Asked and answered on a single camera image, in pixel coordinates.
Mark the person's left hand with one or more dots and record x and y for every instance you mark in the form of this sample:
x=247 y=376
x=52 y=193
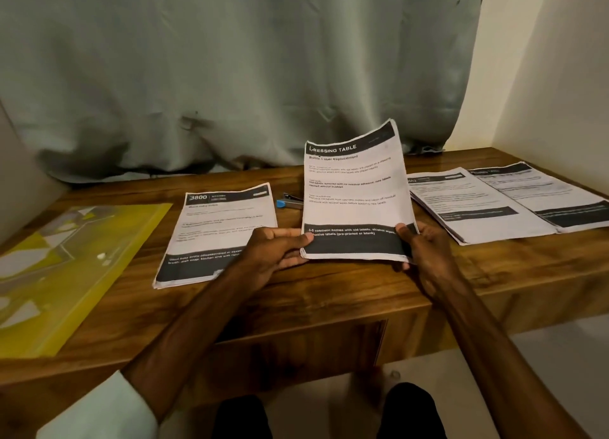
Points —
x=266 y=253

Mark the person's right hand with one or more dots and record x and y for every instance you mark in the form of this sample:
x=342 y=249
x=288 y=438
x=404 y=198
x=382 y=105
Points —
x=428 y=258

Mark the wash baby bottle paper stack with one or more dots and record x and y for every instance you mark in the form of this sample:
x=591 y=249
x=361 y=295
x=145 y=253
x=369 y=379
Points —
x=214 y=234

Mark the blue pen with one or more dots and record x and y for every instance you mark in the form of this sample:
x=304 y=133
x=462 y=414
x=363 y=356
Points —
x=288 y=202

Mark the yellow patterned folder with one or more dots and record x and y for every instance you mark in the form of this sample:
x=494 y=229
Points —
x=67 y=272

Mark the person's right forearm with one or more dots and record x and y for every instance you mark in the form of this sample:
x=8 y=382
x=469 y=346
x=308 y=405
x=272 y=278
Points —
x=504 y=367

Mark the person's left forearm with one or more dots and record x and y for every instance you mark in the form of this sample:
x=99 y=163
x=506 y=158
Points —
x=162 y=363

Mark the person's left leg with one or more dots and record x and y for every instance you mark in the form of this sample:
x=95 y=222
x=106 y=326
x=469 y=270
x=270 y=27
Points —
x=241 y=420

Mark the pale green curtain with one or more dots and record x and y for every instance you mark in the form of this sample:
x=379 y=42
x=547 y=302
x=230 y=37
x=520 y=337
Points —
x=238 y=72

